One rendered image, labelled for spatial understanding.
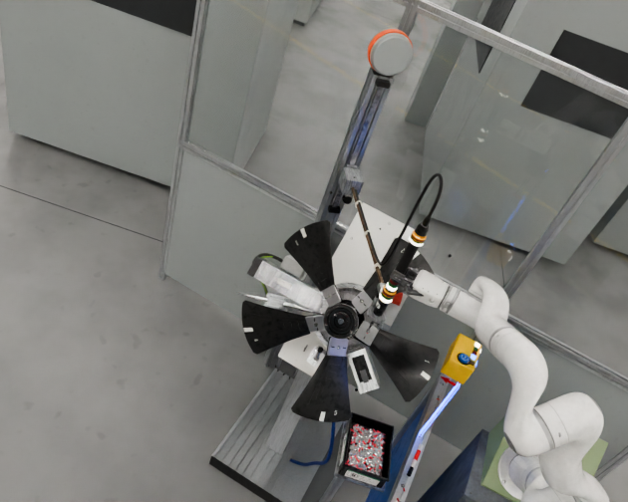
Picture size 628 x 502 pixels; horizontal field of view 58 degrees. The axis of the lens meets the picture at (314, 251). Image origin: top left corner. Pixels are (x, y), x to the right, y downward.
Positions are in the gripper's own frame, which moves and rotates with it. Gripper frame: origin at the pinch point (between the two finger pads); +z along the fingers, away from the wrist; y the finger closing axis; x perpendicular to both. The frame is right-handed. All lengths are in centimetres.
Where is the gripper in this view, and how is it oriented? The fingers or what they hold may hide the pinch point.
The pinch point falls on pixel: (400, 272)
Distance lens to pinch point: 178.6
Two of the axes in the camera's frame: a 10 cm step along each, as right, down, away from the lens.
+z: -8.6, -4.8, 1.6
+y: 4.3, -5.1, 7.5
